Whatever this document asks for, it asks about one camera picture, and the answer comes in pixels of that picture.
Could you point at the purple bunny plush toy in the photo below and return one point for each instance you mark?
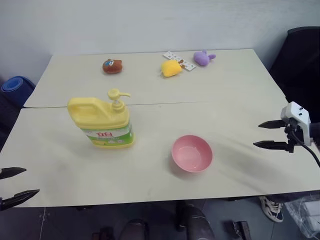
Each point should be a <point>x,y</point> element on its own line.
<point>201,58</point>

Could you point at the yellow detergent pump bottle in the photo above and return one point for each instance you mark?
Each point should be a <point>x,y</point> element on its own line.
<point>105,117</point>

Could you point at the white printed sticker sheet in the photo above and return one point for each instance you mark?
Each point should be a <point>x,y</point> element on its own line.
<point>188,64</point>

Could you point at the white and black sneaker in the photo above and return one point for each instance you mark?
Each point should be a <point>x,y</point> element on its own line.
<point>272,208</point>

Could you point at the clear plastic bag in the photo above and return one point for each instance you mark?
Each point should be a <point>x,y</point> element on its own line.
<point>305,215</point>

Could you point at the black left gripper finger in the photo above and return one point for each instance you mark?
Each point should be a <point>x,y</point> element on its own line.
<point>20,197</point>
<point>11,172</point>

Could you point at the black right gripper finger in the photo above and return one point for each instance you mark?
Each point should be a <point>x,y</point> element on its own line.
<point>273,124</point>
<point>271,145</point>

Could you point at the brown bear plush toy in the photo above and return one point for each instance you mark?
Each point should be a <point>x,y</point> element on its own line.
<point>112,67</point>

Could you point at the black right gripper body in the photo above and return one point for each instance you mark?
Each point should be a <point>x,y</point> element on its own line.
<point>292,136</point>

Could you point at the yellow plush toy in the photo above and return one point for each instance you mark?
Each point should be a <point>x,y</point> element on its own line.
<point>170,68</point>

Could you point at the black office chair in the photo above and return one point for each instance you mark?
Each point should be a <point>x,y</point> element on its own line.
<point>297,65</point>

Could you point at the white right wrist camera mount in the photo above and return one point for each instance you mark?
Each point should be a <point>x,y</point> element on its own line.
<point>296,113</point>

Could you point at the dark rounded shape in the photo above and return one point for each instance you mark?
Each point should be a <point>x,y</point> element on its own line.
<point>197,222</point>
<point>135,230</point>

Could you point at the dark blocky shape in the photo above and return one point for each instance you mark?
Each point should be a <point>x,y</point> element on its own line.
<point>237,230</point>

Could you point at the pink plastic bowl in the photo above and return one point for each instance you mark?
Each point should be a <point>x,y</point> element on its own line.
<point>192,155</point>

